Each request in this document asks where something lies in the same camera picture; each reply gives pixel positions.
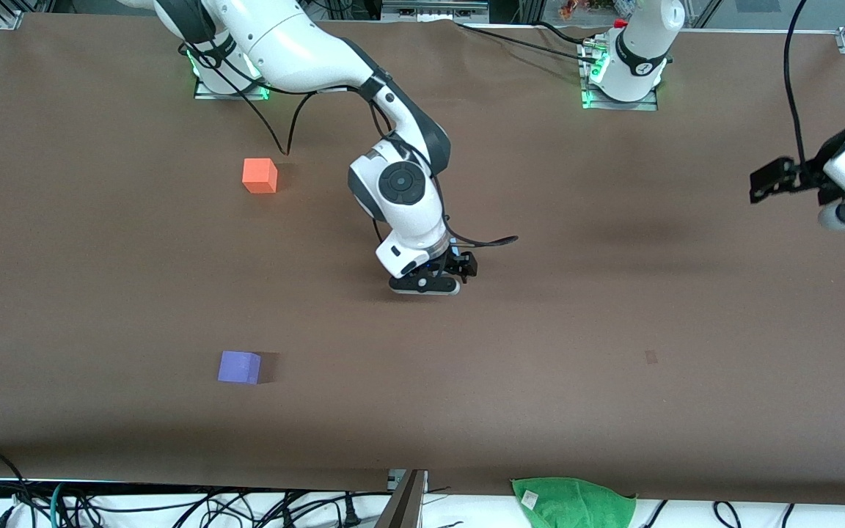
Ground orange foam block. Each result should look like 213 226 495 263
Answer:
242 158 279 194

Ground purple foam block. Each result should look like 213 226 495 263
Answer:
217 350 263 385

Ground brown table cover sheet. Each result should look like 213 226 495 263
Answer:
0 13 845 507

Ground green microfibre cloth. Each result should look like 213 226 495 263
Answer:
511 477 638 528

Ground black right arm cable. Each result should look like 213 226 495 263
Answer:
177 40 519 248

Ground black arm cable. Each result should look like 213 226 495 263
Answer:
783 0 810 166
177 40 519 248

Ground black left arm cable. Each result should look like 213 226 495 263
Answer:
783 0 810 166

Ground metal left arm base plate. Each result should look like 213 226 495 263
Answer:
579 38 660 111

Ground black cable on table cover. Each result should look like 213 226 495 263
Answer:
456 21 601 64

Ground grey metal post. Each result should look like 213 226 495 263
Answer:
376 469 428 528

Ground aluminium frame with sockets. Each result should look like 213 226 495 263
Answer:
381 0 490 23

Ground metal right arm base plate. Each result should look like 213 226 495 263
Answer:
193 44 272 100

